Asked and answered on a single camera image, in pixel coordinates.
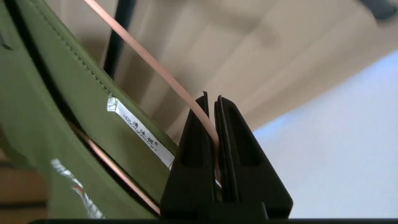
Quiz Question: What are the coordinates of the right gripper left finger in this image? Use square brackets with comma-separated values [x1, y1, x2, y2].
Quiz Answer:
[160, 91, 218, 218]

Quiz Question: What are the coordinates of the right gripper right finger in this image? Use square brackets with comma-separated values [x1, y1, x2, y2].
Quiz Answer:
[214, 95, 294, 218]

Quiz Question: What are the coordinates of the pink clothes hanger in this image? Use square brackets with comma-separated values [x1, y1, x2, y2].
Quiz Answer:
[70, 0, 223, 215]

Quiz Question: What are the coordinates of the green garment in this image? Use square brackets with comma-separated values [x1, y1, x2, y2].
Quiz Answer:
[0, 0, 180, 220]

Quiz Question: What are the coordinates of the beige curtain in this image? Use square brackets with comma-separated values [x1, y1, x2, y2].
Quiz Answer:
[46, 0, 398, 144]

